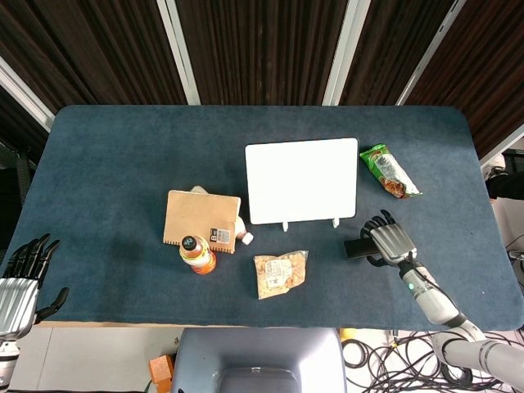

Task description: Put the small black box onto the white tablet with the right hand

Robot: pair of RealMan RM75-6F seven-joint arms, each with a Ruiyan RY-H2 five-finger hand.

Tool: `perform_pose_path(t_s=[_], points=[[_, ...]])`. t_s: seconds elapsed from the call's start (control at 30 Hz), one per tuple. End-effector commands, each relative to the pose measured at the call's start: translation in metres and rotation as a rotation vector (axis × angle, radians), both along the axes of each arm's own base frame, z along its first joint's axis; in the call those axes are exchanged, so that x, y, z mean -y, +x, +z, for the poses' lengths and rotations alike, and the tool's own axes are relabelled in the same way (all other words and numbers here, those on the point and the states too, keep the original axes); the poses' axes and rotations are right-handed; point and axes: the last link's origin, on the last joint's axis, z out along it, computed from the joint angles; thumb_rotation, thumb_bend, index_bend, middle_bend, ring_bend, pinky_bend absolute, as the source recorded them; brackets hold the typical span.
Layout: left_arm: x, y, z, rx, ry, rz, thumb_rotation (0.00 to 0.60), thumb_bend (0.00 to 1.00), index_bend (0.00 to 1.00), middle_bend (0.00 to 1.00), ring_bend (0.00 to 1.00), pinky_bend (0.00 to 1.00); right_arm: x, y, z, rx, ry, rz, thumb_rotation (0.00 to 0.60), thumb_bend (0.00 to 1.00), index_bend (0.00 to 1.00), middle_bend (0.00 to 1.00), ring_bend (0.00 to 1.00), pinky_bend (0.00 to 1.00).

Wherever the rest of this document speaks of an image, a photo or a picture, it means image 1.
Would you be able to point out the green snack packet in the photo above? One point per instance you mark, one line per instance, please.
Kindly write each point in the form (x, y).
(387, 170)

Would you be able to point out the yellow floor connector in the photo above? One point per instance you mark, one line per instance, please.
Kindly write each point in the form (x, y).
(347, 332)

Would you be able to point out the white partition post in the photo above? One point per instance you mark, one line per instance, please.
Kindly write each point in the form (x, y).
(344, 61)
(503, 147)
(430, 53)
(180, 53)
(24, 98)

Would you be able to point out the black rectangular object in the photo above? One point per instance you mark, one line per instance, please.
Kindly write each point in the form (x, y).
(356, 248)

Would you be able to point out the black office chair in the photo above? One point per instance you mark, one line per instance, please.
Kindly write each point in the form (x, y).
(16, 180)

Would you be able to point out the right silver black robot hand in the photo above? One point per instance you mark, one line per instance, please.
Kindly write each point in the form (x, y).
(395, 243)

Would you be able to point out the orange drink bottle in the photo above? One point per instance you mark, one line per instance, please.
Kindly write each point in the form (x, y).
(198, 258)

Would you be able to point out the blue table cloth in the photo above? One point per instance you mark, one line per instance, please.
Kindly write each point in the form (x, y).
(123, 163)

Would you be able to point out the grey robot torso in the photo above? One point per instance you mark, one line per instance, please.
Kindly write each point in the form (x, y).
(258, 352)

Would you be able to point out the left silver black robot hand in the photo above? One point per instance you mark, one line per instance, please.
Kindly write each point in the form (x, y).
(16, 303)

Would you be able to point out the orange box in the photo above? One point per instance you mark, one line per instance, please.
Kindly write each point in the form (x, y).
(160, 368)

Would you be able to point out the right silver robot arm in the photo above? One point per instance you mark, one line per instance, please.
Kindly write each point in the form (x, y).
(438, 303)

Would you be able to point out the black and white equipment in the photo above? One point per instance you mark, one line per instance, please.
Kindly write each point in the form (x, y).
(507, 184)

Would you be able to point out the white rectangular board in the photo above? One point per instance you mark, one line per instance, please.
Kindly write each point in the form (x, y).
(301, 180)

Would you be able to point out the clear bag of snacks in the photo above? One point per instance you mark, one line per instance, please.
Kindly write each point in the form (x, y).
(278, 274)

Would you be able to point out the kraft spiral notebook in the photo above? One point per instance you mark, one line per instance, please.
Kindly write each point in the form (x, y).
(196, 217)

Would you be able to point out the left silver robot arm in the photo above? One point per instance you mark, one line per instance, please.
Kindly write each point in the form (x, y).
(7, 360)

